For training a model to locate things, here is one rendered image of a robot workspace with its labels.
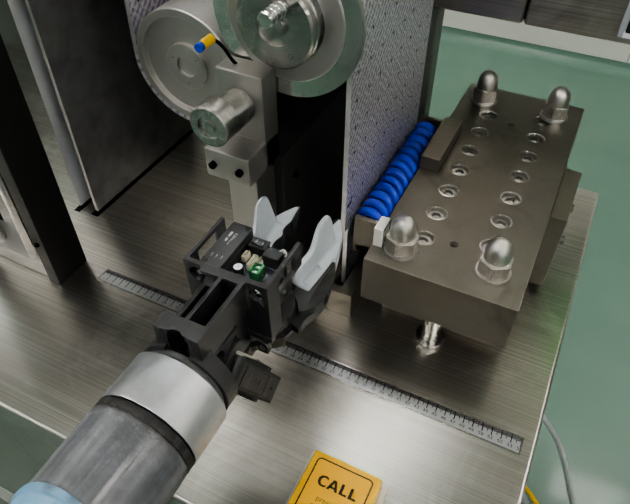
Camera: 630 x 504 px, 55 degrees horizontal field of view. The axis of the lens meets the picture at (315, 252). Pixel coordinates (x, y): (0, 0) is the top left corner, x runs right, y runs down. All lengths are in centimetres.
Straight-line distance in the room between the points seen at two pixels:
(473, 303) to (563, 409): 125
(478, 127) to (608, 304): 138
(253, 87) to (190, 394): 29
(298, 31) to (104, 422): 33
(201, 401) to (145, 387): 4
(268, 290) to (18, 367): 41
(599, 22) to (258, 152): 45
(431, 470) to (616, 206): 199
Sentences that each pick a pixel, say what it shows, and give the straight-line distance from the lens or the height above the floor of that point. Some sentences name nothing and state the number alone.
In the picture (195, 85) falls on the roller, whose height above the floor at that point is 116.
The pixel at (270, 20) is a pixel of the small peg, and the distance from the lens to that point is 50.
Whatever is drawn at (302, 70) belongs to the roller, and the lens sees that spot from 57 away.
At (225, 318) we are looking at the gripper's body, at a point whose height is 115.
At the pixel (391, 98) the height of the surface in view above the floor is 112.
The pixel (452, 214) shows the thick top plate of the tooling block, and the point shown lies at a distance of 69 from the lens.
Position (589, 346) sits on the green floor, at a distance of 200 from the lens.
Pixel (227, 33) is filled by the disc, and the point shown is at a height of 122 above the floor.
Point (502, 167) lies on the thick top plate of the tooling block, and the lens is 77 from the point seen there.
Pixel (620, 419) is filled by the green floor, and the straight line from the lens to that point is 189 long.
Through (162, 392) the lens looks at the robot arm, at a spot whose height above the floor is 115.
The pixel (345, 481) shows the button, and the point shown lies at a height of 92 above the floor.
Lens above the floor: 147
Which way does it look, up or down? 45 degrees down
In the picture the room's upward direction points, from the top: straight up
